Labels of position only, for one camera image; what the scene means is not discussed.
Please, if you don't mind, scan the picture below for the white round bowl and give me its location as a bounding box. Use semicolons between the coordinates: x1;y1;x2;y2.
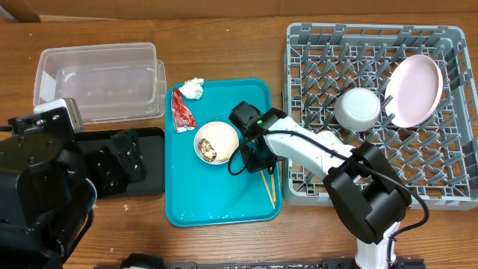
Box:
334;87;381;132

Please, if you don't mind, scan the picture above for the pink round plate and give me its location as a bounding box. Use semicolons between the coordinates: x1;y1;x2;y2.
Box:
385;55;444;128

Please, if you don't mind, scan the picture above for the white paper cup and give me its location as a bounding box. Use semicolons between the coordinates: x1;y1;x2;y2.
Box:
317;131;343;146

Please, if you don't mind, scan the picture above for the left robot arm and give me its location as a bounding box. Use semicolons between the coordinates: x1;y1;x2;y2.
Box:
1;115;146;268

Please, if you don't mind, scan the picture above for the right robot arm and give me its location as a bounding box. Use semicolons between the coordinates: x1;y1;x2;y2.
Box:
229;102;412;268

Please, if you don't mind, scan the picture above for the grey dishwasher rack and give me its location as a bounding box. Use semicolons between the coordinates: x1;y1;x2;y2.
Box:
282;22;477;210

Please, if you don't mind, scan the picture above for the small bowl with food scraps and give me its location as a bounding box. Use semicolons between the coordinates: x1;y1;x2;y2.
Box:
193;121;239;165

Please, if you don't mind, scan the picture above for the black rectangular tray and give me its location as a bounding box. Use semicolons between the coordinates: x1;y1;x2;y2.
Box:
76;127;164;199

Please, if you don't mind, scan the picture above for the teal serving tray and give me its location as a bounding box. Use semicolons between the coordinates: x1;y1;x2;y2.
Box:
164;78;282;227

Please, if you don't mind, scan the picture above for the red foil snack wrapper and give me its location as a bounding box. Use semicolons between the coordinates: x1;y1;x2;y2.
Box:
171;88;197;133

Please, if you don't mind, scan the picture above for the clear plastic storage bin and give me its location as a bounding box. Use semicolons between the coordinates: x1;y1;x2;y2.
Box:
33;43;167;125

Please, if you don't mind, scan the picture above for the crumpled white napkin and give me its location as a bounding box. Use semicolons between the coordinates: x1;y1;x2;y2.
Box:
179;78;205;99

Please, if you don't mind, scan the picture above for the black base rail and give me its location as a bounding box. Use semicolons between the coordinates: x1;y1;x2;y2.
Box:
93;253;426;269

